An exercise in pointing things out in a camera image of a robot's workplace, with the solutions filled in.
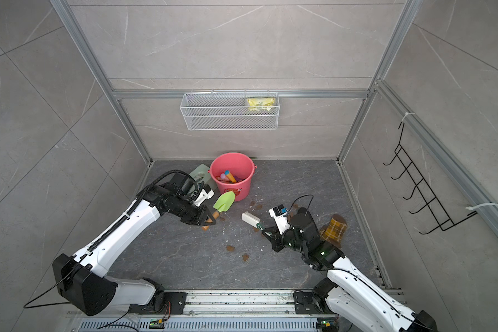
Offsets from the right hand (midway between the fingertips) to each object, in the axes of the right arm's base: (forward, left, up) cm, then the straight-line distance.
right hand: (266, 230), depth 75 cm
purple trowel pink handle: (+25, +18, 0) cm, 31 cm away
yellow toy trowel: (+27, +16, +2) cm, 32 cm away
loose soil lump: (-1, +15, -15) cm, 21 cm away
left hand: (+3, +19, +4) cm, 20 cm away
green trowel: (+9, +17, +3) cm, 19 cm away
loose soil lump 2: (+20, +2, -17) cm, 26 cm away
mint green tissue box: (+34, +30, -7) cm, 46 cm away
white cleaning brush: (+5, +5, -1) cm, 7 cm away
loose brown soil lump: (-4, +8, -15) cm, 18 cm away
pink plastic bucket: (+32, +14, -3) cm, 35 cm away
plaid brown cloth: (+6, -31, -15) cm, 35 cm away
